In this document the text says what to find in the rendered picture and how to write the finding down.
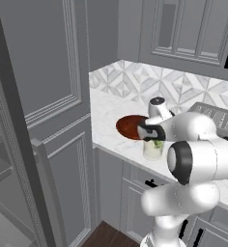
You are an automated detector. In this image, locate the grey fridge door handle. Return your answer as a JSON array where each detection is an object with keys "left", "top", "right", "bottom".
[{"left": 30, "top": 137, "right": 68, "bottom": 247}]

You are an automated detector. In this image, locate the grey base cupboard door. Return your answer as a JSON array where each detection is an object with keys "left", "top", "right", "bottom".
[
  {"left": 186, "top": 217, "right": 228, "bottom": 247},
  {"left": 120, "top": 178, "right": 158, "bottom": 244},
  {"left": 176, "top": 214, "right": 199, "bottom": 247}
]

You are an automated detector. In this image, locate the red-brown bowl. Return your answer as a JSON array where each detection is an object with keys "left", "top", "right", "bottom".
[{"left": 115, "top": 114, "right": 150, "bottom": 141}]

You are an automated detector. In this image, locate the grey panelled fridge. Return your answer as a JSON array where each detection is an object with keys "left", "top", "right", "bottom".
[{"left": 0, "top": 0, "right": 100, "bottom": 247}]

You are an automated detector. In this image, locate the black drawer handle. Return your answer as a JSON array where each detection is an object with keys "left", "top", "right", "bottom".
[{"left": 144, "top": 178, "right": 158, "bottom": 189}]

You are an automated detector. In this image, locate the grey drawer front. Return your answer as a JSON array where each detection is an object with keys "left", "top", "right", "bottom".
[
  {"left": 129, "top": 163, "right": 172, "bottom": 189},
  {"left": 208, "top": 206, "right": 228, "bottom": 233}
]

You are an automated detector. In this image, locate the glass of lemonade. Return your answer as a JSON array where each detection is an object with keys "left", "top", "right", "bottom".
[{"left": 142, "top": 138, "right": 165, "bottom": 162}]

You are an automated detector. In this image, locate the black base cupboard handle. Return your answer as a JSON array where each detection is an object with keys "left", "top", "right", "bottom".
[
  {"left": 178, "top": 219, "right": 189, "bottom": 239},
  {"left": 192, "top": 228, "right": 205, "bottom": 247}
]

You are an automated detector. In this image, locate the grey wall cupboard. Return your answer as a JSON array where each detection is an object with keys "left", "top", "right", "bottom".
[{"left": 117, "top": 0, "right": 228, "bottom": 83}]

